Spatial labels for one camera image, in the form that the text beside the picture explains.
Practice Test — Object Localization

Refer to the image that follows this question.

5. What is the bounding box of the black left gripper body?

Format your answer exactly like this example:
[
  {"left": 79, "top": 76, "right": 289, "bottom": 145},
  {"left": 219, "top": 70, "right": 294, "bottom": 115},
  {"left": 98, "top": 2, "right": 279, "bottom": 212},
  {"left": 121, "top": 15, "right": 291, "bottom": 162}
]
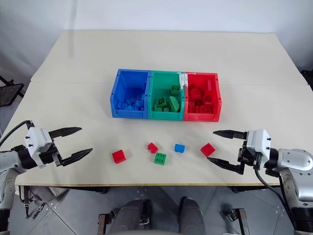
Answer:
[{"left": 39, "top": 142, "right": 63, "bottom": 168}]

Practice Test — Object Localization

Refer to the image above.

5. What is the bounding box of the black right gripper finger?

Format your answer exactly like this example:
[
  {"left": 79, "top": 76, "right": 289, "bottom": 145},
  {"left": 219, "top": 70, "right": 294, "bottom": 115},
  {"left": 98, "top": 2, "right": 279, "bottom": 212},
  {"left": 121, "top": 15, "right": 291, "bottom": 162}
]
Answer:
[
  {"left": 206, "top": 157, "right": 246, "bottom": 175},
  {"left": 212, "top": 129, "right": 248, "bottom": 141}
]

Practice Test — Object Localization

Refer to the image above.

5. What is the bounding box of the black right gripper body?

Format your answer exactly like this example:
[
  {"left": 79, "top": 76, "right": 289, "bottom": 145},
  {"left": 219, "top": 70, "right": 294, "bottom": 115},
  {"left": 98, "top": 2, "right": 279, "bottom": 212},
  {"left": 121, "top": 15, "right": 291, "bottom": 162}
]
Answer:
[{"left": 238, "top": 139, "right": 260, "bottom": 170}]

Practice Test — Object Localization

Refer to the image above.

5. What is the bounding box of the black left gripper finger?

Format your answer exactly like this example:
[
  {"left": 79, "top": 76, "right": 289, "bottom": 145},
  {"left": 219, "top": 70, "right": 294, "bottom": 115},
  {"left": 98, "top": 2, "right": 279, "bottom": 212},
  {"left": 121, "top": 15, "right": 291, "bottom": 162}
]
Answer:
[
  {"left": 59, "top": 147, "right": 94, "bottom": 167},
  {"left": 48, "top": 126, "right": 83, "bottom": 141}
]

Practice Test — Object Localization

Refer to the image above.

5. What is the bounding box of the red square toy brick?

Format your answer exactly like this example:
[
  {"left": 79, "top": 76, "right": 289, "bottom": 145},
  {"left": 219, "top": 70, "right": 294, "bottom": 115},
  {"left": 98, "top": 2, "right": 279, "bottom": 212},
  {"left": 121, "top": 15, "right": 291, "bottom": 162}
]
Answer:
[
  {"left": 112, "top": 149, "right": 127, "bottom": 164},
  {"left": 200, "top": 142, "right": 216, "bottom": 158}
]

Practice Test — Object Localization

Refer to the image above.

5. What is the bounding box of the red plastic bin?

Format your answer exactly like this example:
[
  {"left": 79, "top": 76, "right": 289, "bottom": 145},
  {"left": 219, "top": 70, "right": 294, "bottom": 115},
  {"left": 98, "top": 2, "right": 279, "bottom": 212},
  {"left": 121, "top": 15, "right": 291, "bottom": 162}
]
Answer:
[{"left": 183, "top": 71, "right": 223, "bottom": 122}]

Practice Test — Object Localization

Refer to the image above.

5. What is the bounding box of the red arched toy brick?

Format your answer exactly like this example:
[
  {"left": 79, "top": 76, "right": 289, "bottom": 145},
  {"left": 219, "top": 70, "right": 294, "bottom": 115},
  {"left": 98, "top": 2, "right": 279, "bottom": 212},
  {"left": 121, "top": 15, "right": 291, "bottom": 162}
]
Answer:
[{"left": 190, "top": 88, "right": 204, "bottom": 101}]

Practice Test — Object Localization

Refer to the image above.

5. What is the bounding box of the dark rounded robot leg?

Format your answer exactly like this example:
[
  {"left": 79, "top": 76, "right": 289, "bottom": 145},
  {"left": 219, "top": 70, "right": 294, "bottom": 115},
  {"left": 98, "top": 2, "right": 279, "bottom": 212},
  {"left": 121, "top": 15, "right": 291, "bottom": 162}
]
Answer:
[
  {"left": 114, "top": 198, "right": 153, "bottom": 235},
  {"left": 178, "top": 196, "right": 205, "bottom": 235}
]

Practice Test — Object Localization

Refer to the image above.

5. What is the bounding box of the green curved toy brick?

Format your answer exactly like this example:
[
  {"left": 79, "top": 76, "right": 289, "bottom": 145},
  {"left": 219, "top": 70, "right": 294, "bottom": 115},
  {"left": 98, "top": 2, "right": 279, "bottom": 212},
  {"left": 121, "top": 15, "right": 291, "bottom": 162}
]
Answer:
[{"left": 169, "top": 95, "right": 181, "bottom": 113}]

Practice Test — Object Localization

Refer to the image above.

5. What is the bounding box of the black folding stand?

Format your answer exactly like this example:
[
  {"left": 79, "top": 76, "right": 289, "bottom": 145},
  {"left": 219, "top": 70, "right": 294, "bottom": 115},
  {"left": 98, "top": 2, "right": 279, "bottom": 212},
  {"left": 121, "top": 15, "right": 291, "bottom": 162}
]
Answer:
[{"left": 0, "top": 73, "right": 25, "bottom": 107}]

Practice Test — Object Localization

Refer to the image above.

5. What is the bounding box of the green four-stud toy brick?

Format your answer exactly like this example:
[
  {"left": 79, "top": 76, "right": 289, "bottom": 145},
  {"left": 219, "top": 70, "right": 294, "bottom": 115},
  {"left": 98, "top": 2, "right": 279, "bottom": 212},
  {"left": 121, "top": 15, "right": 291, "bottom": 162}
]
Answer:
[{"left": 154, "top": 152, "right": 169, "bottom": 165}]

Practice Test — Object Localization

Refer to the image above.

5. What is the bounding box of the blue plastic bin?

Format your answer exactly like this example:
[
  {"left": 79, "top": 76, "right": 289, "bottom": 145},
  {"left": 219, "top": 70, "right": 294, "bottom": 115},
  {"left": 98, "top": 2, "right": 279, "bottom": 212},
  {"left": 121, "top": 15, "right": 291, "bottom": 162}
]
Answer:
[{"left": 110, "top": 69, "right": 151, "bottom": 120}]

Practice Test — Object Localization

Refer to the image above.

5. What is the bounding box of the green plastic bin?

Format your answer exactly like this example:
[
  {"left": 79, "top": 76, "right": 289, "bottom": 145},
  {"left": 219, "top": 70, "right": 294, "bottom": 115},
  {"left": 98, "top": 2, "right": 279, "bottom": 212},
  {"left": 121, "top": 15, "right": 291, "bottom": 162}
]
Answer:
[{"left": 147, "top": 70, "right": 186, "bottom": 121}]

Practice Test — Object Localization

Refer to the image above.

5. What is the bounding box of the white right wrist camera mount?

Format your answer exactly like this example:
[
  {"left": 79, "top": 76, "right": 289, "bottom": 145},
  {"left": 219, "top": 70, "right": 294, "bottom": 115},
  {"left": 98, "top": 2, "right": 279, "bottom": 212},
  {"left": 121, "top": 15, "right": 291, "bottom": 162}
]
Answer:
[{"left": 245, "top": 129, "right": 272, "bottom": 169}]

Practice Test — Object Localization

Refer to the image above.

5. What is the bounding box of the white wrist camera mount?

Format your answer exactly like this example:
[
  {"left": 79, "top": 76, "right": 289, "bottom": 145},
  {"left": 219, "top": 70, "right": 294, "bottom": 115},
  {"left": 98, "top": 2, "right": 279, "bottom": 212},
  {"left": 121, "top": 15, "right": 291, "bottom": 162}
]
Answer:
[
  {"left": 24, "top": 127, "right": 53, "bottom": 168},
  {"left": 245, "top": 129, "right": 272, "bottom": 169}
]

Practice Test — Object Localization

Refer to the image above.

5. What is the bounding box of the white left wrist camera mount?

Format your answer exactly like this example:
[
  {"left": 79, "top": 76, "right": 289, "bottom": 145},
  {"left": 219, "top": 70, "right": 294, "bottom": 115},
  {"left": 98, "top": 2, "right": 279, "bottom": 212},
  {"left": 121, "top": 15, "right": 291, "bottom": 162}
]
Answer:
[{"left": 24, "top": 127, "right": 53, "bottom": 168}]

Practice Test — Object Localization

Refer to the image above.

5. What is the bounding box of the black table bracket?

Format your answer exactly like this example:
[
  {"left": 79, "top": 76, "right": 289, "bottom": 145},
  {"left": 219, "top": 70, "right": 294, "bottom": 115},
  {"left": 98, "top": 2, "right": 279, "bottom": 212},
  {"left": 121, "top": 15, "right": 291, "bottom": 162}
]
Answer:
[
  {"left": 82, "top": 186, "right": 110, "bottom": 194},
  {"left": 231, "top": 186, "right": 268, "bottom": 193}
]

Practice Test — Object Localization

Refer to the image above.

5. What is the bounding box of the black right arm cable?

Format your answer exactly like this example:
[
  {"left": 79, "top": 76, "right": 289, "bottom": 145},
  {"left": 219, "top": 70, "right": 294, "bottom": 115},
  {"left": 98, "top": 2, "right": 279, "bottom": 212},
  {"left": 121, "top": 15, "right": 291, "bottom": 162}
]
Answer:
[{"left": 254, "top": 168, "right": 298, "bottom": 232}]

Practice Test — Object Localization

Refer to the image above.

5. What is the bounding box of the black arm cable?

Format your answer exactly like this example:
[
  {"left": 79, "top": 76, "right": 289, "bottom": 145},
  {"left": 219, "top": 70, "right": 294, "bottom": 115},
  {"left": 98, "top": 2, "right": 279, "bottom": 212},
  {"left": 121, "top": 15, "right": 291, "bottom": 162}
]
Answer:
[
  {"left": 0, "top": 120, "right": 34, "bottom": 145},
  {"left": 254, "top": 168, "right": 298, "bottom": 232}
]

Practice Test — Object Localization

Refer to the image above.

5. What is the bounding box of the beige cloth bag with straps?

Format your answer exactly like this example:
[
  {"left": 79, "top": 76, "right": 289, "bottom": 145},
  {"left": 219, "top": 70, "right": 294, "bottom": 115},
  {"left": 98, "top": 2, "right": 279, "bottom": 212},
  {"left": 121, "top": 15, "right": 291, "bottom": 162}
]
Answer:
[{"left": 19, "top": 186, "right": 69, "bottom": 220}]

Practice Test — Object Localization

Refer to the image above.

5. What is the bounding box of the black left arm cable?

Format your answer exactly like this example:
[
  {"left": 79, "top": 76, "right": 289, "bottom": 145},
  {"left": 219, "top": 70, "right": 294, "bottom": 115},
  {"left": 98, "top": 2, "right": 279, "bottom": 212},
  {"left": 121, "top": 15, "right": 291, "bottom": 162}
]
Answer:
[{"left": 0, "top": 120, "right": 34, "bottom": 145}]

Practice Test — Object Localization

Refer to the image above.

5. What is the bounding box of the brown table frame foot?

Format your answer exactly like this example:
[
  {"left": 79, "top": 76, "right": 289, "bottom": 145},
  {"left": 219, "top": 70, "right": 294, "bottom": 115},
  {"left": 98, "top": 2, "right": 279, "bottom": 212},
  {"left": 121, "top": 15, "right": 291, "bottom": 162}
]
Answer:
[
  {"left": 221, "top": 208, "right": 250, "bottom": 235},
  {"left": 97, "top": 212, "right": 115, "bottom": 235}
]

